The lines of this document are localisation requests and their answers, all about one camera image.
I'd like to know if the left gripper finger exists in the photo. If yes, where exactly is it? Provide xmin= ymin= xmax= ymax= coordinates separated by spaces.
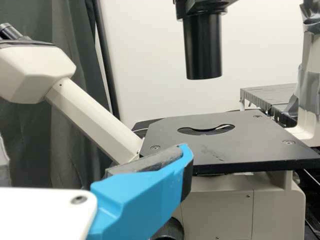
xmin=86 ymin=143 xmax=195 ymax=240

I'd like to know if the cream microscope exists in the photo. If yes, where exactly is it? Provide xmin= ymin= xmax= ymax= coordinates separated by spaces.
xmin=0 ymin=0 xmax=320 ymax=240

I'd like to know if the black platform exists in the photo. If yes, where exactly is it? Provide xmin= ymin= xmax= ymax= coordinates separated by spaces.
xmin=298 ymin=147 xmax=320 ymax=240
xmin=239 ymin=83 xmax=299 ymax=124

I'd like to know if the white pipette stand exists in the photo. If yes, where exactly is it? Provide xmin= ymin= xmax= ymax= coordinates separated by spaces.
xmin=291 ymin=0 xmax=320 ymax=112

